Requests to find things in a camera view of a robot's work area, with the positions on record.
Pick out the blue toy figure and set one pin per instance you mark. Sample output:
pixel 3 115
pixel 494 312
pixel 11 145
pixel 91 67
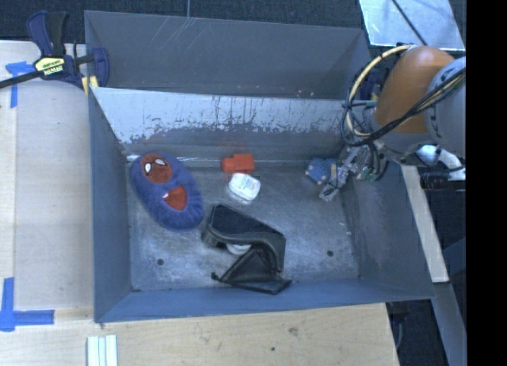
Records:
pixel 319 169

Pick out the pale wood board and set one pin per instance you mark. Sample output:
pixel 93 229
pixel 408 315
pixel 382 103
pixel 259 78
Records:
pixel 51 198

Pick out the black cylinder on white bracket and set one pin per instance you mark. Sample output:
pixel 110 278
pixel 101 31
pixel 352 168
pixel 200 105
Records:
pixel 439 180

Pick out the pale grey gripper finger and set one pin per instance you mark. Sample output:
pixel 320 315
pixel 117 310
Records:
pixel 336 177
pixel 329 192

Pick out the orange-red toy block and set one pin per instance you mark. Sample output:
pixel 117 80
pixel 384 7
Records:
pixel 239 163

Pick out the white round piece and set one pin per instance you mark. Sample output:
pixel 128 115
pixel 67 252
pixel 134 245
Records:
pixel 239 248

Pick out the white small plastic bottle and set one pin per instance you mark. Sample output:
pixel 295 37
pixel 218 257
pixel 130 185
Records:
pixel 245 186

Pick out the blue slipper with red face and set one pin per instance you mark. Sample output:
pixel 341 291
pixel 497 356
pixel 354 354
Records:
pixel 166 194

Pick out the black fabric pouch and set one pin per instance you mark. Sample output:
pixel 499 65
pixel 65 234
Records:
pixel 253 229

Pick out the grey metal bin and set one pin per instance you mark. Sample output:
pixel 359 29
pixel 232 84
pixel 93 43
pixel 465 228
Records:
pixel 309 229

